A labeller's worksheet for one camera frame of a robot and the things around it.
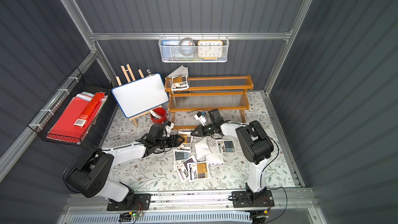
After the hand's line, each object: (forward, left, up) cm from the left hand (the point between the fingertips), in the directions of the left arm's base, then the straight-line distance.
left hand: (181, 141), depth 88 cm
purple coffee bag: (-14, -1, -5) cm, 15 cm away
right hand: (+3, -6, +1) cm, 7 cm away
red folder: (-3, +52, +19) cm, 56 cm away
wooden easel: (+29, +32, +26) cm, 51 cm away
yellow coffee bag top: (+22, 0, +25) cm, 33 cm away
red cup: (+15, +14, +3) cm, 21 cm away
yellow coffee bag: (-2, -2, -2) cm, 4 cm away
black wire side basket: (+20, +53, +26) cm, 62 cm away
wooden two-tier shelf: (+31, -17, +8) cm, 36 cm away
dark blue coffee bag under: (-7, +1, -4) cm, 9 cm away
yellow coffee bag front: (-15, -9, -3) cm, 18 cm away
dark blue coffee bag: (-1, -26, -4) cm, 26 cm away
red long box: (+4, +42, +24) cm, 48 cm away
